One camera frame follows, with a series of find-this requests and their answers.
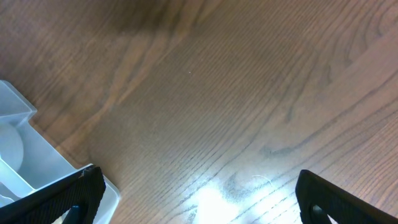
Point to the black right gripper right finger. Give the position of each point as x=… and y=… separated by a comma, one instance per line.
x=320, y=201

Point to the clear plastic storage container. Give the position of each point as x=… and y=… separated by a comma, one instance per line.
x=29, y=163

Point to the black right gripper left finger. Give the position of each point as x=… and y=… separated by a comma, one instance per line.
x=78, y=196

